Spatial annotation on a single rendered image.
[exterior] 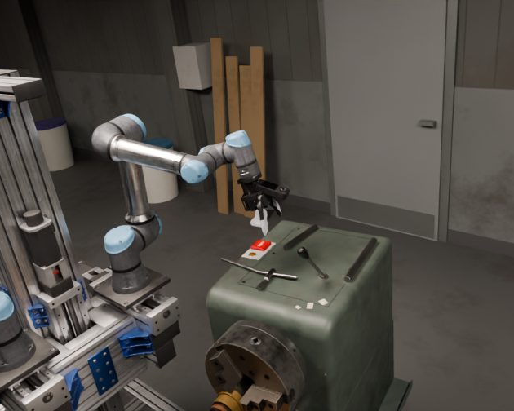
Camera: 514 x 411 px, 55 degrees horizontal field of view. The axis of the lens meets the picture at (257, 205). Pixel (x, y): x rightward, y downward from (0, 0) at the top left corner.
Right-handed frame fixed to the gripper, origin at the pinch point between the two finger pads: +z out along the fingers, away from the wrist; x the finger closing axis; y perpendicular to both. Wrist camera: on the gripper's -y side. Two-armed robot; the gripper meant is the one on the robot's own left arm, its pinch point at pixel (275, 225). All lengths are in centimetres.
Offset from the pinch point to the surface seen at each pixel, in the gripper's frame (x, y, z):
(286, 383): 44, -10, 30
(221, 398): 53, 7, 28
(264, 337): 36.5, -3.9, 19.5
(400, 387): -22, -18, 94
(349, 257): -9.3, -19.2, 20.9
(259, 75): -273, 117, -26
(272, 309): 25.1, -2.4, 17.7
